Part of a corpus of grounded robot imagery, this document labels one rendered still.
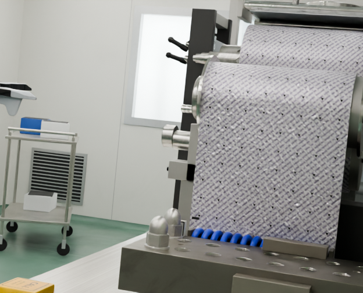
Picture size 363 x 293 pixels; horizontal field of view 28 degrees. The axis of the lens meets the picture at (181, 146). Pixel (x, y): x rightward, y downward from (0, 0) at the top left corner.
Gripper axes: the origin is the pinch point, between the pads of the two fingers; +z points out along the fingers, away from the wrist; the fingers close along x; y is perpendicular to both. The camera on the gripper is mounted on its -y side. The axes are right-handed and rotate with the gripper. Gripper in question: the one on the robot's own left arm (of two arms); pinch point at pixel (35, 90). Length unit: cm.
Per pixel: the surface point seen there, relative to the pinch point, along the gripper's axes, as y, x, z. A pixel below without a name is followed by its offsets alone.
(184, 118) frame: -0.9, 26.7, 29.0
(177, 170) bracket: 4, 53, 21
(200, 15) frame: -22.4, 24.5, 30.1
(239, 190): 4, 67, 27
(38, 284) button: 23, 60, -2
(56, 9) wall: -7, -584, 66
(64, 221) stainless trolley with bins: 148, -371, 66
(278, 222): 7, 71, 33
